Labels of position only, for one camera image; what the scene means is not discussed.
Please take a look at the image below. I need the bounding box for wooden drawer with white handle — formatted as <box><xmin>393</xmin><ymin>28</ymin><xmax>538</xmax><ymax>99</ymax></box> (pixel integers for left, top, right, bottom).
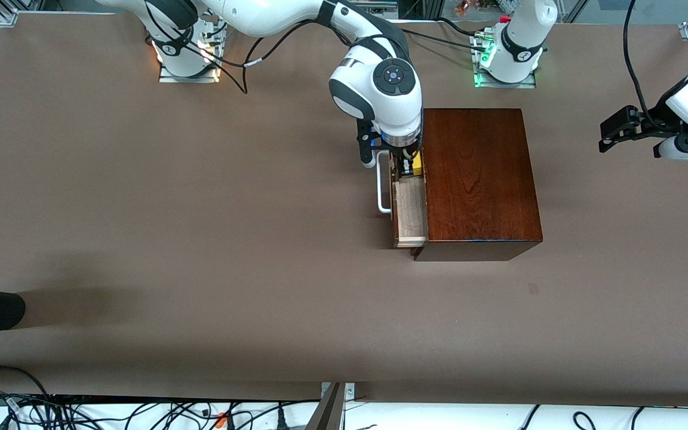
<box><xmin>377</xmin><ymin>149</ymin><xmax>429</xmax><ymax>248</ymax></box>

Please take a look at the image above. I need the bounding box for dark brown wooden cabinet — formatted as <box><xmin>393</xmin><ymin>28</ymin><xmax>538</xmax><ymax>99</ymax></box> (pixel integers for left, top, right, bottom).
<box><xmin>414</xmin><ymin>108</ymin><xmax>544</xmax><ymax>262</ymax></box>

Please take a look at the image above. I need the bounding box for white power strip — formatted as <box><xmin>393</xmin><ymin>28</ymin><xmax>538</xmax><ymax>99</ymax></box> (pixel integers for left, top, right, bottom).
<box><xmin>356</xmin><ymin>0</ymin><xmax>398</xmax><ymax>16</ymax></box>

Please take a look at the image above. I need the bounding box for dark metal bar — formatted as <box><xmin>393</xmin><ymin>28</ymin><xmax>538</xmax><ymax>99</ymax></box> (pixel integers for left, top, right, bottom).
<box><xmin>305</xmin><ymin>382</ymin><xmax>346</xmax><ymax>430</ymax></box>

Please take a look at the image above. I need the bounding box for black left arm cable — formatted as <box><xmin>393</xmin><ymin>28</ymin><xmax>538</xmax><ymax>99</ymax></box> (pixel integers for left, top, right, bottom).
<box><xmin>622</xmin><ymin>0</ymin><xmax>661</xmax><ymax>129</ymax></box>

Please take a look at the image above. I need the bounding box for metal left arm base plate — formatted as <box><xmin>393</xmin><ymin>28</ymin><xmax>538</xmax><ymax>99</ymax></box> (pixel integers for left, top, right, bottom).
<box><xmin>472</xmin><ymin>33</ymin><xmax>537</xmax><ymax>89</ymax></box>

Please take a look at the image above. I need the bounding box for black cable on table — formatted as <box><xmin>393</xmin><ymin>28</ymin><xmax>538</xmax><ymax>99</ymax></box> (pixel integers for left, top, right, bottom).
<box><xmin>407</xmin><ymin>17</ymin><xmax>489</xmax><ymax>52</ymax></box>

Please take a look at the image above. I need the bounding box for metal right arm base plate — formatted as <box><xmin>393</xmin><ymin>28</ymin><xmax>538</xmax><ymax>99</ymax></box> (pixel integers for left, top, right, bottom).
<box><xmin>159</xmin><ymin>21</ymin><xmax>222</xmax><ymax>83</ymax></box>

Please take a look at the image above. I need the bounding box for silver metal bracket plate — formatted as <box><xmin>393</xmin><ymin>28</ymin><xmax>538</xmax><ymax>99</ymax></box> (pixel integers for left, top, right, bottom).
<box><xmin>320</xmin><ymin>382</ymin><xmax>357</xmax><ymax>401</ymax></box>

